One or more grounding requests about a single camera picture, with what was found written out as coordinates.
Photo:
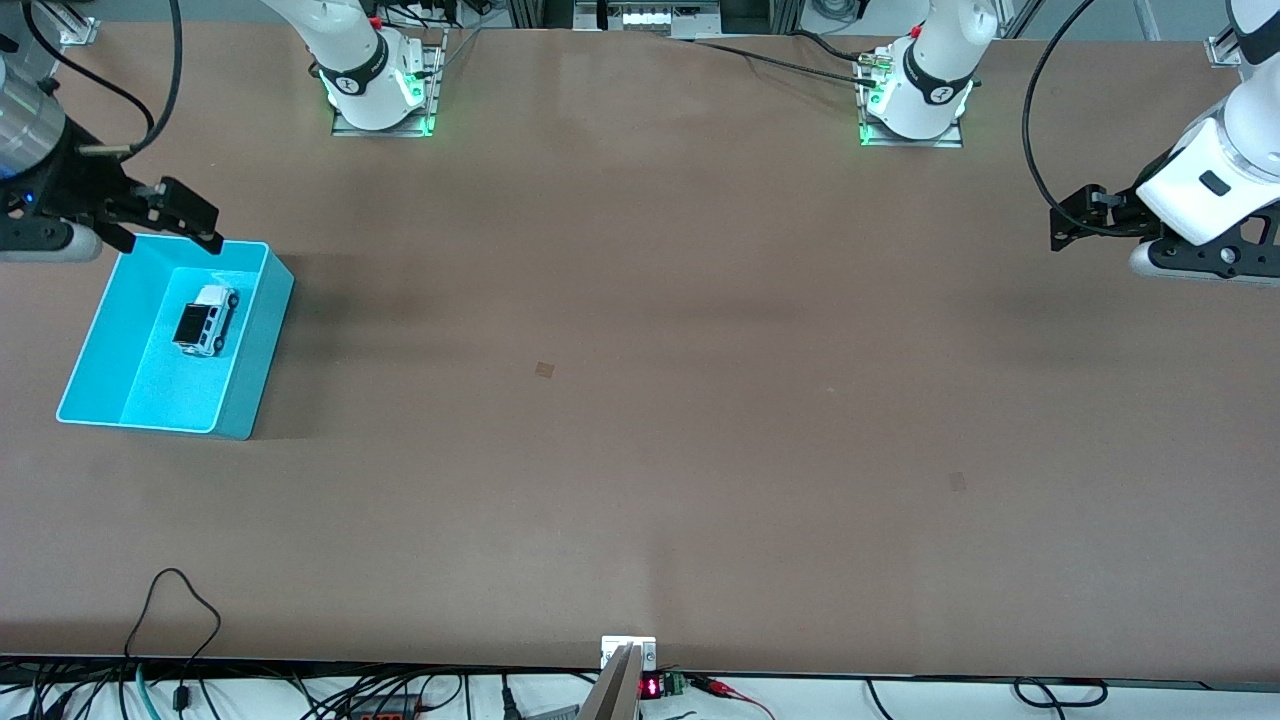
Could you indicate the black power strip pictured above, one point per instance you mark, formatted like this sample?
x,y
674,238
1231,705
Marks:
x,y
385,708

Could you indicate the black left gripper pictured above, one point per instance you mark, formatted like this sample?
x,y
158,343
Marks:
x,y
1122,212

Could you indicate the red clip lead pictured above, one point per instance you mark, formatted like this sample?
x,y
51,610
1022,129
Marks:
x,y
720,688

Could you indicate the grey metal bar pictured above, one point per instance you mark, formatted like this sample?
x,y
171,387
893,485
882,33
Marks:
x,y
612,695

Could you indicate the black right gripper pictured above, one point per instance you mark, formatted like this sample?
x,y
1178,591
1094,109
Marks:
x,y
72,188

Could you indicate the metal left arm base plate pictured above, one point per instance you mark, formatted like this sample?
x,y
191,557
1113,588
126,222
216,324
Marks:
x,y
950,137

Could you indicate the silver mounting bracket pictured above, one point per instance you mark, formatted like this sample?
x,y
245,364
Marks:
x,y
612,648

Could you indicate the aluminium frame with lit device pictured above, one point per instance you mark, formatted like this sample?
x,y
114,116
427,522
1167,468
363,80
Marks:
x,y
650,15

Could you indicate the red digit display module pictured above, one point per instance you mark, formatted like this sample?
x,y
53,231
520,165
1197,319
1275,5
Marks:
x,y
652,687

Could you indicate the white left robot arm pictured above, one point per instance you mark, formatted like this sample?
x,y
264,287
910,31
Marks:
x,y
1210,160

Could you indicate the aluminium corner bracket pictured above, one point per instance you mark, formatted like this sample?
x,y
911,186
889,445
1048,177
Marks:
x,y
1222,50
75,25

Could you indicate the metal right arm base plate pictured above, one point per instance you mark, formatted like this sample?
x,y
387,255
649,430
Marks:
x,y
436,80

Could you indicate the white jeep toy black roof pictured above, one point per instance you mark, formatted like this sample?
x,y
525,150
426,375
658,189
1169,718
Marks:
x,y
205,320

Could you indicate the black power plug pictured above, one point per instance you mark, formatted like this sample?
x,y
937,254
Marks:
x,y
508,700

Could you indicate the blue plastic bin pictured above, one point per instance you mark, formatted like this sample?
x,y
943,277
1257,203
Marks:
x,y
150,390

